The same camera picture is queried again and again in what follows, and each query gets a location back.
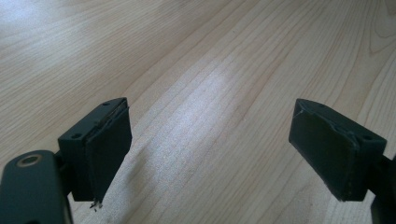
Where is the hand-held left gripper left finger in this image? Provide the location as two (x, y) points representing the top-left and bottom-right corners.
(57, 97), (134, 213)

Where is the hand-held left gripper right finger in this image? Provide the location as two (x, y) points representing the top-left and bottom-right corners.
(288, 98), (388, 203)

